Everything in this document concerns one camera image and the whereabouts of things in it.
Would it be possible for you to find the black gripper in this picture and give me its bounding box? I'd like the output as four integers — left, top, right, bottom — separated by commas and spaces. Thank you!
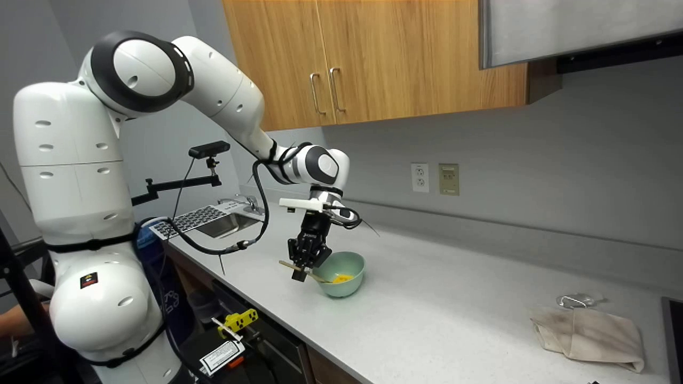
286, 210, 336, 283

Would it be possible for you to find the mint green bowl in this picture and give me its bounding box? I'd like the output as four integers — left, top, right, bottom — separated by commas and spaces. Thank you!
312, 249, 368, 302

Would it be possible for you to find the yellow plastic calibration tool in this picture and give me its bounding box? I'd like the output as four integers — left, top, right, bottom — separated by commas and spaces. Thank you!
216, 307, 262, 338

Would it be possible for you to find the white power outlet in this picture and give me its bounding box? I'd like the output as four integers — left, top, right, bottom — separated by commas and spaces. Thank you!
409, 162, 431, 194

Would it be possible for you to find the blue bin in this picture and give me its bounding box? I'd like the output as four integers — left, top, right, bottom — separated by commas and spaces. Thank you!
135, 223, 196, 343

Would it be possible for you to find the crumpled clear wrapper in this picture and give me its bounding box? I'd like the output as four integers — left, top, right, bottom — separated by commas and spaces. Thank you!
557, 293, 606, 312

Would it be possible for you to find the beige cloth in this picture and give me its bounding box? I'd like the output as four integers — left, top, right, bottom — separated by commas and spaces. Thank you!
530, 307, 646, 375

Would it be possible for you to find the stainless range hood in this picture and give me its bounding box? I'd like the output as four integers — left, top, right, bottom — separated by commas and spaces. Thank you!
477, 0, 683, 75

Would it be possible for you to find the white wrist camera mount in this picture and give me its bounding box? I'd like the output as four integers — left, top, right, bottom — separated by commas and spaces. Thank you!
277, 192, 365, 232

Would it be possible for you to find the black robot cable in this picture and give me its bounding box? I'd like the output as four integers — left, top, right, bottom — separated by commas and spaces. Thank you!
163, 155, 277, 256

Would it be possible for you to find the beige wall switch plate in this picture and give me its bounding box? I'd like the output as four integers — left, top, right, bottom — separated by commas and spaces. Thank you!
437, 162, 460, 198

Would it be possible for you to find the silver cabinet door handle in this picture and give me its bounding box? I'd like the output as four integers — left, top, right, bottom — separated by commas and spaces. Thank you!
308, 70, 330, 119
326, 67, 349, 118

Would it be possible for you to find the wooden wall cabinet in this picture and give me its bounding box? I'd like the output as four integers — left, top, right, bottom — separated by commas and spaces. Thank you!
222, 0, 564, 135

